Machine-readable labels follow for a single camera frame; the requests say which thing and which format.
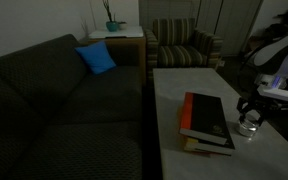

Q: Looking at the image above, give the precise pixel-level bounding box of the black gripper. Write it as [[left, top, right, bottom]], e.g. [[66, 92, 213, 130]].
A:
[[237, 93, 282, 126]]

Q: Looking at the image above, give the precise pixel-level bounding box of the silver metal tin with lid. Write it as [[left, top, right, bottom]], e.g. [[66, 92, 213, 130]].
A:
[[238, 115, 259, 137]]

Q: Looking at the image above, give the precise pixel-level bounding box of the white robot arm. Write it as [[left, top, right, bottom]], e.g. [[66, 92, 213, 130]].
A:
[[237, 34, 288, 127]]

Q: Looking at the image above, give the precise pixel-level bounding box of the grey coffee table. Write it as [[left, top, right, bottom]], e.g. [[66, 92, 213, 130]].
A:
[[153, 68, 288, 180]]

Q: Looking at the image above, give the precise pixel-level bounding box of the top black book orange spine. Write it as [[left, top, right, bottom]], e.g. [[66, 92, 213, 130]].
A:
[[179, 92, 229, 145]]

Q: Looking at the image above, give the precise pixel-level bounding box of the bottom orange book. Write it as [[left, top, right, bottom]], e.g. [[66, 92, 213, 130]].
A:
[[177, 106, 225, 158]]

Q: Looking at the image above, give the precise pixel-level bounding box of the middle black book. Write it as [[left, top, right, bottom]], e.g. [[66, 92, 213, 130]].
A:
[[185, 109, 236, 157]]

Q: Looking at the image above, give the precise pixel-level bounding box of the striped armchair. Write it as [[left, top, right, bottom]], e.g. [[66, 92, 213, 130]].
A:
[[144, 18, 223, 80]]

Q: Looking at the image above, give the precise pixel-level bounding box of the wooden side table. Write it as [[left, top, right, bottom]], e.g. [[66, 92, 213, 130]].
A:
[[83, 37, 146, 86]]

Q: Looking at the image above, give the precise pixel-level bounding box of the white board on side table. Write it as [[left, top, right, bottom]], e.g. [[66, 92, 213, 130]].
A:
[[88, 26, 144, 39]]

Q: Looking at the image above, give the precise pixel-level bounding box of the small white plant pot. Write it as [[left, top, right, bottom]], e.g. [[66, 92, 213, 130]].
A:
[[118, 21, 128, 30]]

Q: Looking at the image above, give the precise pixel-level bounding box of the teal plant pot with plant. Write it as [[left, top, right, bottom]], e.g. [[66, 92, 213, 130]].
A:
[[102, 0, 119, 32]]

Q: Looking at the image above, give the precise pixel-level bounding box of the blue throw pillow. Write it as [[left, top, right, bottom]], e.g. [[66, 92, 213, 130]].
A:
[[76, 41, 116, 74]]

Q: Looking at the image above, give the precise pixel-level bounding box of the dark grey fabric sofa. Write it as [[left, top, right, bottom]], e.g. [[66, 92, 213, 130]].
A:
[[0, 34, 142, 180]]

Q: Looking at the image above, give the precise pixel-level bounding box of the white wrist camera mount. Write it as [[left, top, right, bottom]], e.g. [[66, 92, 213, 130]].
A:
[[255, 74, 288, 102]]

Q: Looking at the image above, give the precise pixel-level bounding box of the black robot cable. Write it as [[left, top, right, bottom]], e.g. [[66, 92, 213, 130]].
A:
[[237, 33, 288, 88]]

